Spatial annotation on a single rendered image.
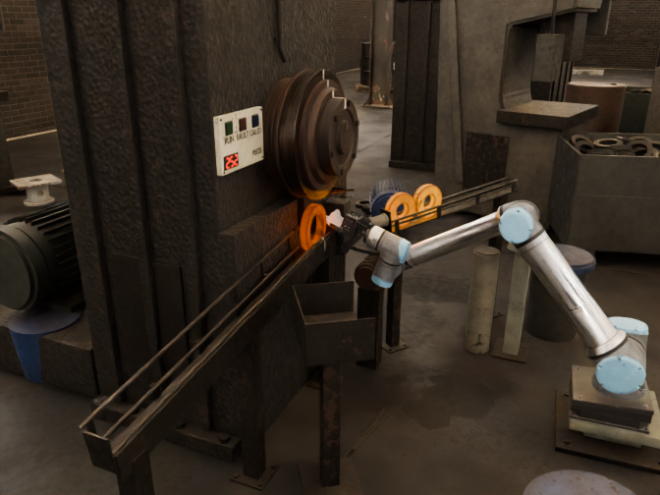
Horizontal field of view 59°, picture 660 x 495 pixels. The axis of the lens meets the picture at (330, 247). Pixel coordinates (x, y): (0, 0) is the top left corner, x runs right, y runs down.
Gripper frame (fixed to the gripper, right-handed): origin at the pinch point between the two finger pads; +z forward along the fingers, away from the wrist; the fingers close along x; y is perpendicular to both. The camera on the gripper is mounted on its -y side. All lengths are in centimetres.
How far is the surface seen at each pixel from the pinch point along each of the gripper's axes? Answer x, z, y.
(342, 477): 58, -54, -61
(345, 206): -8.1, -4.2, 5.2
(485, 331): -47, -79, -40
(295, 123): 35, 9, 44
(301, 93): 29, 13, 52
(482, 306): -46, -73, -28
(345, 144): 13.9, -2.9, 37.1
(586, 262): -78, -108, 1
